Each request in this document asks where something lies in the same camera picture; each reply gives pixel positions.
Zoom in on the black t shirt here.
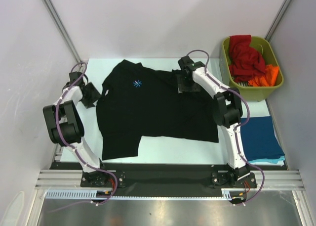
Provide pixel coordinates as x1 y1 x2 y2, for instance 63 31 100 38
96 60 219 160

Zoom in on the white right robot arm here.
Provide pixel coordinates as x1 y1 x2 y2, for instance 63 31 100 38
178 63 250 187

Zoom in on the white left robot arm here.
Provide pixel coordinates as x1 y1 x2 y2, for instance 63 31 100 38
43 82 109 186

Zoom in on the green plastic basket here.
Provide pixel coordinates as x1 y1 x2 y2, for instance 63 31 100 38
220 36 283 101

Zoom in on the red t shirt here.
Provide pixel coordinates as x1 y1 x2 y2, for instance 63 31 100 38
229 35 266 83

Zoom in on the orange t shirt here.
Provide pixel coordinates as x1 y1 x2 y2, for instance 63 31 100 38
248 64 279 87

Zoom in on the folded dark blue t shirt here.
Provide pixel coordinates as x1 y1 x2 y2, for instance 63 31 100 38
241 116 285 161

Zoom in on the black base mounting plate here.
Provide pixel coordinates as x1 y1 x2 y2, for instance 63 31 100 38
45 162 257 198

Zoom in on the folded light blue t shirt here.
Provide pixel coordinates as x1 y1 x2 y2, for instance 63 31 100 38
248 156 285 166

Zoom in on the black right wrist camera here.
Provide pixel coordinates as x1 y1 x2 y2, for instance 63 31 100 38
178 56 205 72

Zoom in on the white slotted cable duct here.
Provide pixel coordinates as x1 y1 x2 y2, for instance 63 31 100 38
45 189 246 201

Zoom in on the aluminium frame post left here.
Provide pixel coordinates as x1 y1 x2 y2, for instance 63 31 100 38
42 0 82 63

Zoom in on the aluminium frame post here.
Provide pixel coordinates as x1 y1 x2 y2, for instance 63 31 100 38
42 0 82 63
265 0 293 42

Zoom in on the aluminium frame post right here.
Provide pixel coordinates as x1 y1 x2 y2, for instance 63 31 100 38
265 0 293 42

